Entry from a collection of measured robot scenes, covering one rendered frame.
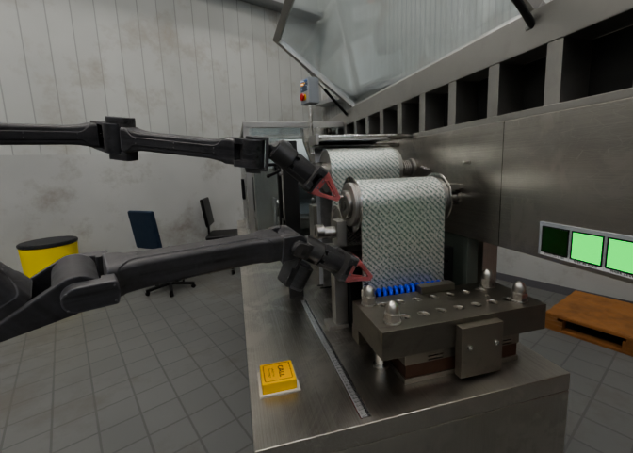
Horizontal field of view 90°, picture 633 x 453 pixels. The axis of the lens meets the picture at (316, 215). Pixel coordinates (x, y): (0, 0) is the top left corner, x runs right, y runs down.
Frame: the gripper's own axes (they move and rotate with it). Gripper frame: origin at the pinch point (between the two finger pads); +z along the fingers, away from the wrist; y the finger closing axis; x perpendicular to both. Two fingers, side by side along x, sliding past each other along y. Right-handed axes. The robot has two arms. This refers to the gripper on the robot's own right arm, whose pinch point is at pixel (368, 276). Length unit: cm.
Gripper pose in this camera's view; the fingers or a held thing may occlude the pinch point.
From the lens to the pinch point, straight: 83.8
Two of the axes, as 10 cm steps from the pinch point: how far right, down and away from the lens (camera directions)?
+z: 8.6, 4.3, 2.8
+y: 2.5, 1.3, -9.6
